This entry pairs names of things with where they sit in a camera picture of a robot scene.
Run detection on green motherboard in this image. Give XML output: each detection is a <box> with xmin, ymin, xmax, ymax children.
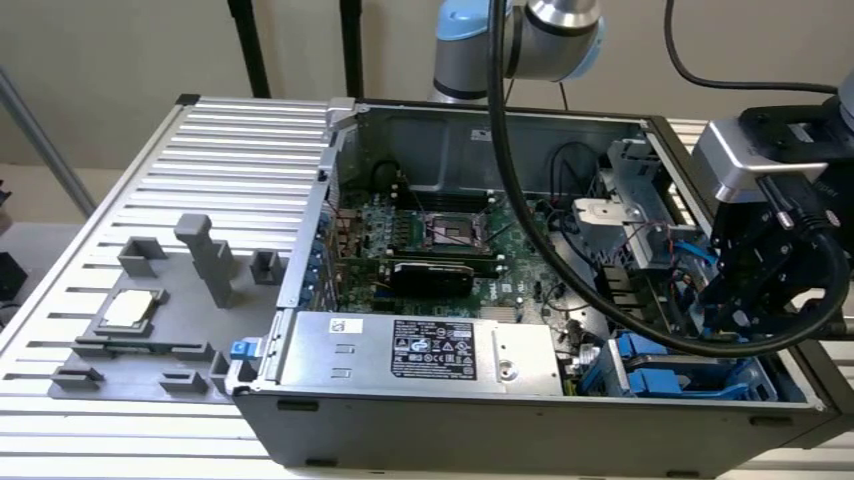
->
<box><xmin>319</xmin><ymin>187</ymin><xmax>602</xmax><ymax>326</ymax></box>

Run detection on metal drive cage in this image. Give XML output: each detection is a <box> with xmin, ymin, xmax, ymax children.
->
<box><xmin>572</xmin><ymin>137</ymin><xmax>699</xmax><ymax>271</ymax></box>

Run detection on open black PC case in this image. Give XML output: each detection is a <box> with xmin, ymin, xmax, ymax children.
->
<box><xmin>223</xmin><ymin>97</ymin><xmax>846</xmax><ymax>469</ymax></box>

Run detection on black box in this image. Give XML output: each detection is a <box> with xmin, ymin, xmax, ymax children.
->
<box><xmin>0</xmin><ymin>252</ymin><xmax>29</xmax><ymax>302</ymax></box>

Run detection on black wire loop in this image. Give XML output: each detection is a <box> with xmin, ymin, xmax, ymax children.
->
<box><xmin>549</xmin><ymin>142</ymin><xmax>602</xmax><ymax>201</ymax></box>

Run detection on black graphics card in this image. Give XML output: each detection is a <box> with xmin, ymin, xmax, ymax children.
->
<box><xmin>385</xmin><ymin>259</ymin><xmax>476</xmax><ymax>301</ymax></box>

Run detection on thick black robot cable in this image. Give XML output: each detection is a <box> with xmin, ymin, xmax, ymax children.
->
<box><xmin>484</xmin><ymin>0</ymin><xmax>854</xmax><ymax>359</ymax></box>
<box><xmin>662</xmin><ymin>0</ymin><xmax>840</xmax><ymax>95</ymax></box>

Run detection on hard disk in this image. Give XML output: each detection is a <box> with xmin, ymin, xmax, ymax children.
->
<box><xmin>603</xmin><ymin>329</ymin><xmax>722</xmax><ymax>382</ymax></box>

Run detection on grey parts rack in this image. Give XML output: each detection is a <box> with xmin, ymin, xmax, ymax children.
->
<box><xmin>45</xmin><ymin>213</ymin><xmax>295</xmax><ymax>402</ymax></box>

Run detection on CPU socket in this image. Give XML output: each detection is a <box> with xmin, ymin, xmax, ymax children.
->
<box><xmin>412</xmin><ymin>210</ymin><xmax>499</xmax><ymax>251</ymax></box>

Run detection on black stand pole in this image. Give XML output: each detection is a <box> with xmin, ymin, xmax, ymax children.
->
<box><xmin>337</xmin><ymin>0</ymin><xmax>367</xmax><ymax>99</ymax></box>
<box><xmin>225</xmin><ymin>0</ymin><xmax>272</xmax><ymax>99</ymax></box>

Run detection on blue wire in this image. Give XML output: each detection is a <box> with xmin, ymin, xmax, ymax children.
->
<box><xmin>672</xmin><ymin>238</ymin><xmax>722</xmax><ymax>281</ymax></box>

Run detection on silver power supply unit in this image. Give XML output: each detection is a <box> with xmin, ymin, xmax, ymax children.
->
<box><xmin>276</xmin><ymin>310</ymin><xmax>568</xmax><ymax>397</ymax></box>

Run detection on grey disk bay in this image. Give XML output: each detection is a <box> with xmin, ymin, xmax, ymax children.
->
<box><xmin>577</xmin><ymin>327</ymin><xmax>782</xmax><ymax>402</ymax></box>

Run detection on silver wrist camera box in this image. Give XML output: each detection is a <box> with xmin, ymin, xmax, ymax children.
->
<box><xmin>690</xmin><ymin>105</ymin><xmax>846</xmax><ymax>204</ymax></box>

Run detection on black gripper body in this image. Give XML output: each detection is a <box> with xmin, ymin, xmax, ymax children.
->
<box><xmin>710</xmin><ymin>198</ymin><xmax>835</xmax><ymax>294</ymax></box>

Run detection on black fan shroud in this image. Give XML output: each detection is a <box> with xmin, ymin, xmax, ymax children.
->
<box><xmin>592</xmin><ymin>264</ymin><xmax>672</xmax><ymax>336</ymax></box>

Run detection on silver CPU chip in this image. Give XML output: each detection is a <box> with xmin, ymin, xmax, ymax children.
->
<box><xmin>98</xmin><ymin>288</ymin><xmax>168</xmax><ymax>329</ymax></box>

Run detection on blue disk carrier handle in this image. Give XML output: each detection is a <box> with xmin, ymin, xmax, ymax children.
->
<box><xmin>630</xmin><ymin>369</ymin><xmax>683</xmax><ymax>397</ymax></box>

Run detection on grey metal frame leg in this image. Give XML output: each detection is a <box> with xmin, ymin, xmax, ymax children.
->
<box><xmin>0</xmin><ymin>64</ymin><xmax>94</xmax><ymax>217</ymax></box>

